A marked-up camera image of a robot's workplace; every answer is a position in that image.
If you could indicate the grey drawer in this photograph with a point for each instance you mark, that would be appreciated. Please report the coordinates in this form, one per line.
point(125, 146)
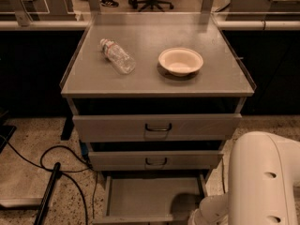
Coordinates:
point(166, 200)
point(154, 160)
point(155, 127)

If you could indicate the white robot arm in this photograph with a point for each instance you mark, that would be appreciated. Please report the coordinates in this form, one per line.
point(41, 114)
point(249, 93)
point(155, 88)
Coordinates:
point(263, 169)

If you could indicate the grey drawer cabinet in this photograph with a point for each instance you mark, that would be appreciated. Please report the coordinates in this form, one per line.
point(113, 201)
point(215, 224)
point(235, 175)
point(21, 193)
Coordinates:
point(92, 85)

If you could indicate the black stand leg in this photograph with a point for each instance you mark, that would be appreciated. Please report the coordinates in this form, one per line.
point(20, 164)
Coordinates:
point(43, 208)

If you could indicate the white paper bowl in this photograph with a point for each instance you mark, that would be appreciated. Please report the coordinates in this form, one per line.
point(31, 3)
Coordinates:
point(180, 62)

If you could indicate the clear plastic water bottle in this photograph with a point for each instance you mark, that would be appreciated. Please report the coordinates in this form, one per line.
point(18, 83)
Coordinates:
point(120, 58)

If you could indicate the grey metal floor plate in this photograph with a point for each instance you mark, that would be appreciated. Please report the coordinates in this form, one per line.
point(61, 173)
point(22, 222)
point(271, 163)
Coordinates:
point(22, 203)

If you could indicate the person's black sneaker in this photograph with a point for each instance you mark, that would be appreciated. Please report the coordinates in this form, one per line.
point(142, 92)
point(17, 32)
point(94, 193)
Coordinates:
point(109, 4)

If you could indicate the white horizontal rail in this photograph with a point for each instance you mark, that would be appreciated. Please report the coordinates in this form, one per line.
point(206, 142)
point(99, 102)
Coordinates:
point(222, 25)

